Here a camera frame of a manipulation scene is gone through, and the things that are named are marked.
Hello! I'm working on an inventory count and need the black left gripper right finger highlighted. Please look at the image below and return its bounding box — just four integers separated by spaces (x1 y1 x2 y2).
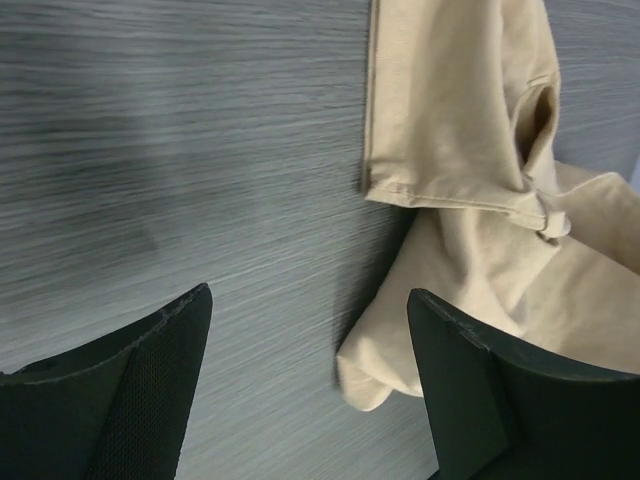
407 289 639 480

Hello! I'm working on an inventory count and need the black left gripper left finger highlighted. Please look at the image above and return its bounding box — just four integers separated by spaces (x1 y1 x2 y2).
1 283 213 479

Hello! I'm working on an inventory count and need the beige t shirt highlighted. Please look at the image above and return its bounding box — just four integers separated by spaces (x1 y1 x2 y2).
337 1 639 411

